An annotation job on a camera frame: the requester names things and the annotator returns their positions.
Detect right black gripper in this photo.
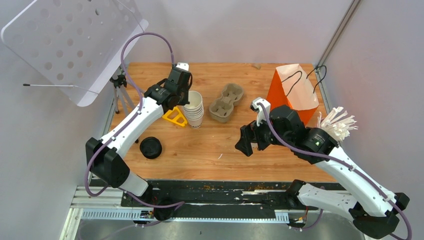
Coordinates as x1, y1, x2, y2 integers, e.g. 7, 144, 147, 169
234, 110, 292, 157

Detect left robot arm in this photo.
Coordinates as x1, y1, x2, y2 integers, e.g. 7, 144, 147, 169
85, 65, 193, 207

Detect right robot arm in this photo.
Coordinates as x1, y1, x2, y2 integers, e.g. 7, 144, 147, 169
235, 99, 410, 239

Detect yellow plastic triangle holder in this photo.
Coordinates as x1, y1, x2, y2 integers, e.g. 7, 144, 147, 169
162, 106, 188, 127

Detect stack of white paper cups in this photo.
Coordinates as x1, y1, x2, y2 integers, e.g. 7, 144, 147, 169
182, 90, 205, 129

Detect stacked pulp cup carriers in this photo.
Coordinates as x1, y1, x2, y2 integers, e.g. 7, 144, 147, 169
208, 83, 244, 123

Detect white tripod stand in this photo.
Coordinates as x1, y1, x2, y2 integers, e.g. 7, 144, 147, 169
109, 73, 135, 116

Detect orange paper bag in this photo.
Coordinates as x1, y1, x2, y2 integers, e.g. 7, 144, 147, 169
266, 64, 319, 125

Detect pink cup of wrapped straws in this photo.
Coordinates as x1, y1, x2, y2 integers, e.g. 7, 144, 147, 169
316, 106, 358, 143

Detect clear perforated acrylic panel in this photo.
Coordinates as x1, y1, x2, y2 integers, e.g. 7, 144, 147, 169
1, 0, 149, 107

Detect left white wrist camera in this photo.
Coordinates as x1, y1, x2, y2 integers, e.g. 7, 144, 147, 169
175, 62, 190, 71

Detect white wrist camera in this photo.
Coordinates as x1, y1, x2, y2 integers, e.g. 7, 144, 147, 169
250, 97, 271, 127
175, 62, 190, 71

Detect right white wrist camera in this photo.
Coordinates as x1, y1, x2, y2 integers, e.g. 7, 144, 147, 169
250, 97, 271, 127

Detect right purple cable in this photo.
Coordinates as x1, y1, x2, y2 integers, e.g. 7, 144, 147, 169
258, 102, 413, 240

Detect purple cable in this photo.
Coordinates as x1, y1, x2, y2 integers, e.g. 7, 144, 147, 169
258, 102, 413, 240
83, 32, 186, 210

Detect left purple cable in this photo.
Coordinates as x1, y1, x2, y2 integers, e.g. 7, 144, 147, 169
83, 32, 186, 210

